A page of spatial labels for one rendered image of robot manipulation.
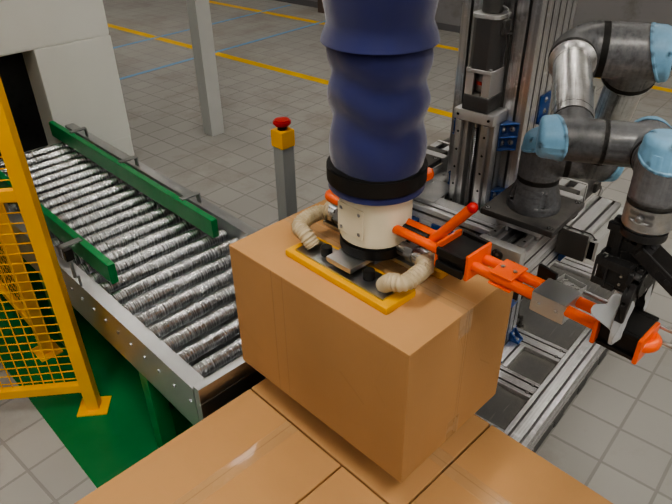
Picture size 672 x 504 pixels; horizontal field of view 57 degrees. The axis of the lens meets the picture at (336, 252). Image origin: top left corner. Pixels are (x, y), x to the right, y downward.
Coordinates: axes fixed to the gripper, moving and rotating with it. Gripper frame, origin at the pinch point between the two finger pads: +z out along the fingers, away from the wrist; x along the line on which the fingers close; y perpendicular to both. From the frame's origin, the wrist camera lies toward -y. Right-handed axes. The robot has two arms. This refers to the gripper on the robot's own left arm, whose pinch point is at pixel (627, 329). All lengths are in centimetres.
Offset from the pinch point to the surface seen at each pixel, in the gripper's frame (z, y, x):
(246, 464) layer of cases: 66, 71, 37
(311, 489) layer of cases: 66, 53, 30
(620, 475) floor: 119, 9, -80
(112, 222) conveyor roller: 65, 217, 1
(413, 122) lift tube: -25, 50, 1
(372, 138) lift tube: -23, 54, 8
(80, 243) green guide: 55, 193, 24
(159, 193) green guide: 56, 212, -21
